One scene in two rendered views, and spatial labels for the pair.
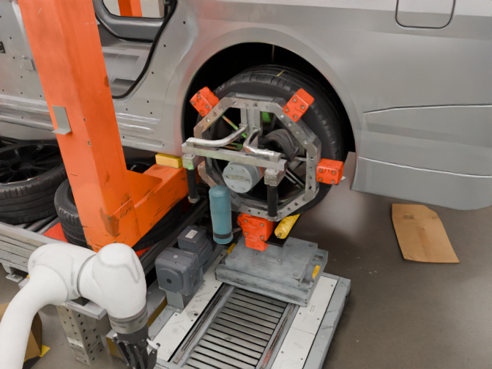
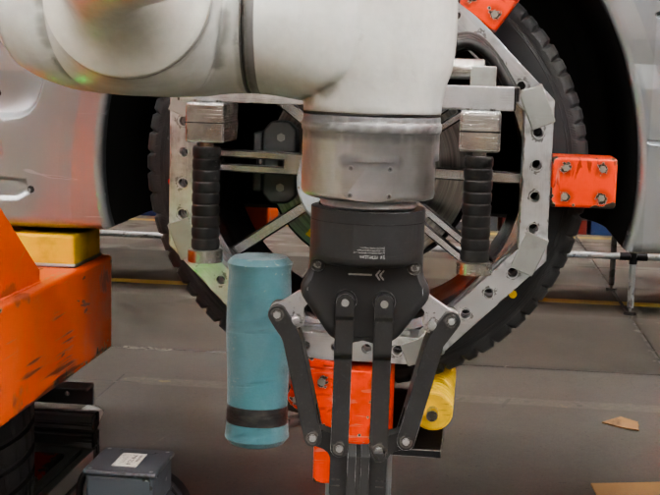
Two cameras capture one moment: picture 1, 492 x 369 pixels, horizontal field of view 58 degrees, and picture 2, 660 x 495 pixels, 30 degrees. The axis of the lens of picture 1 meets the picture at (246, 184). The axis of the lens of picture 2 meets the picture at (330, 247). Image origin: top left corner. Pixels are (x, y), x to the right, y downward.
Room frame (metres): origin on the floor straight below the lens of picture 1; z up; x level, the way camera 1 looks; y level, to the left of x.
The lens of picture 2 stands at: (-0.01, 0.58, 0.99)
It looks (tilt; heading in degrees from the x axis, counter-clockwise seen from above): 8 degrees down; 340
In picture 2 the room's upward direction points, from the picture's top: 2 degrees clockwise
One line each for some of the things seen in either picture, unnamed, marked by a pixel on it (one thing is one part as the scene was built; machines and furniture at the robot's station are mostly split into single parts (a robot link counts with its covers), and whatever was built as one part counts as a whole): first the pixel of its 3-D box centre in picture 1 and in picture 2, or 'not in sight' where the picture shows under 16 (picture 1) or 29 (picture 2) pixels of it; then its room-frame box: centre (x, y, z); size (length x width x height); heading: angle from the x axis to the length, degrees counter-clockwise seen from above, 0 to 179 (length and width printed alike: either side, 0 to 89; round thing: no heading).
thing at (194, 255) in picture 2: (192, 183); (205, 200); (1.50, 0.21, 0.83); 0.04 x 0.04 x 0.16
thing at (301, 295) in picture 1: (271, 264); not in sight; (1.79, -0.12, 0.13); 0.50 x 0.36 x 0.10; 64
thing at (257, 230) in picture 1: (261, 225); (354, 413); (1.67, -0.06, 0.48); 0.16 x 0.12 x 0.17; 154
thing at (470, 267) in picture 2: (271, 200); (476, 211); (1.35, -0.09, 0.83); 0.04 x 0.04 x 0.16
